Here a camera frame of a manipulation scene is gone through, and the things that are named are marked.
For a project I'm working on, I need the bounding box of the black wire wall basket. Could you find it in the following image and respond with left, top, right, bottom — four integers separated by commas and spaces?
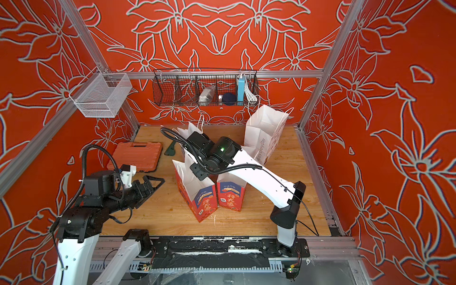
153, 68, 260, 107

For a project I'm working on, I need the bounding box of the floral patterned paper bag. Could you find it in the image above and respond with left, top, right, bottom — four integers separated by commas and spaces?
173, 115, 204, 162

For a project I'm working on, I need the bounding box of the white cable bundle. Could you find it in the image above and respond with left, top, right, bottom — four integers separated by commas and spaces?
245, 83, 261, 106

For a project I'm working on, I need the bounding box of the dark blue round object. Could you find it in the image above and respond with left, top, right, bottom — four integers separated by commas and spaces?
222, 92, 237, 106

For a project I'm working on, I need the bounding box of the light blue box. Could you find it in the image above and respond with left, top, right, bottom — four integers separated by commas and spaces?
236, 73, 245, 106

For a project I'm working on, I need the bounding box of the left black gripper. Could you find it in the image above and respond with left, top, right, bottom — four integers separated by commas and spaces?
105, 174, 166, 213

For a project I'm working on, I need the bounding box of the silver pouch in basket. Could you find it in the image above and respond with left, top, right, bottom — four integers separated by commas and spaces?
198, 85, 216, 106

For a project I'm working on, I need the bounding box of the white wire mesh basket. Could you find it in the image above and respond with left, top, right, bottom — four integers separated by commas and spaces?
69, 67, 133, 118

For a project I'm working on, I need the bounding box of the orange plastic tool case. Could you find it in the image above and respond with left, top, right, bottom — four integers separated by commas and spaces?
112, 142, 163, 172

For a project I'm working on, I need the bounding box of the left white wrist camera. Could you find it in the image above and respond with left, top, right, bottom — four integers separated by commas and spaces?
120, 165, 137, 188

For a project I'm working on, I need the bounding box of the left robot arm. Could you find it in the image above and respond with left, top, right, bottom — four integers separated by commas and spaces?
49, 144, 165, 285

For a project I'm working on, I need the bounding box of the dark green scraper tool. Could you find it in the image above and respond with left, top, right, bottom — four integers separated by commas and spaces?
164, 141, 176, 156

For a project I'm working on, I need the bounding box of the red RICH paper bag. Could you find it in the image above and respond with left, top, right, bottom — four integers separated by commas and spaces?
172, 159, 218, 223

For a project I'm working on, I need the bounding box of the white paper bag back right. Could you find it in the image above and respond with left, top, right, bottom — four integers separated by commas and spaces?
243, 105, 289, 165

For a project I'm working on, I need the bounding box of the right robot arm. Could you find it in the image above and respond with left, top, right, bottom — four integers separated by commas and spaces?
160, 127, 306, 248

